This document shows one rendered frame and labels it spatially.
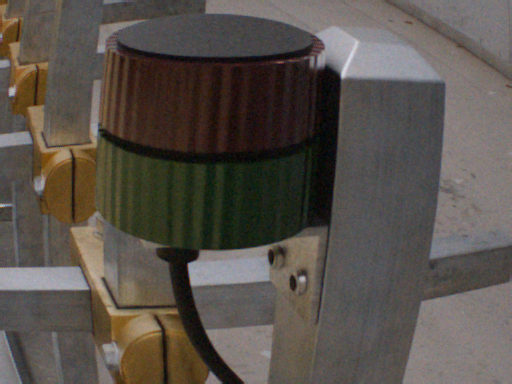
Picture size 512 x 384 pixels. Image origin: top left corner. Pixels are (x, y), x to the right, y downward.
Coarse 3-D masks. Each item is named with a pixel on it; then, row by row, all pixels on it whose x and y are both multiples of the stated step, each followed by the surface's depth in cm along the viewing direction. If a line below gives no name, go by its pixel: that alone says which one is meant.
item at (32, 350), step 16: (0, 208) 135; (0, 224) 135; (0, 240) 130; (0, 256) 126; (16, 336) 109; (32, 336) 109; (48, 336) 110; (16, 352) 110; (32, 352) 106; (48, 352) 106; (16, 368) 115; (32, 368) 103; (48, 368) 103
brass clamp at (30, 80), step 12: (12, 48) 111; (12, 60) 107; (12, 72) 106; (24, 72) 103; (36, 72) 103; (12, 84) 105; (24, 84) 102; (36, 84) 104; (12, 96) 103; (24, 96) 103; (36, 96) 104; (12, 108) 105; (24, 108) 103
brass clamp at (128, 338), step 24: (72, 240) 69; (96, 240) 68; (72, 264) 70; (96, 264) 65; (96, 288) 62; (96, 312) 63; (120, 312) 60; (144, 312) 60; (168, 312) 61; (96, 336) 64; (120, 336) 60; (144, 336) 58; (168, 336) 59; (120, 360) 59; (144, 360) 59; (168, 360) 59; (192, 360) 60
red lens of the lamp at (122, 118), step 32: (128, 64) 30; (160, 64) 29; (192, 64) 29; (224, 64) 29; (256, 64) 29; (288, 64) 30; (320, 64) 31; (128, 96) 30; (160, 96) 29; (192, 96) 29; (224, 96) 29; (256, 96) 29; (288, 96) 30; (320, 96) 31; (128, 128) 30; (160, 128) 30; (192, 128) 30; (224, 128) 30; (256, 128) 30; (288, 128) 30
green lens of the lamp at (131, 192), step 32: (96, 160) 32; (128, 160) 30; (160, 160) 30; (256, 160) 30; (288, 160) 31; (96, 192) 32; (128, 192) 31; (160, 192) 30; (192, 192) 30; (224, 192) 30; (256, 192) 30; (288, 192) 31; (128, 224) 31; (160, 224) 31; (192, 224) 30; (224, 224) 30; (256, 224) 31; (288, 224) 31
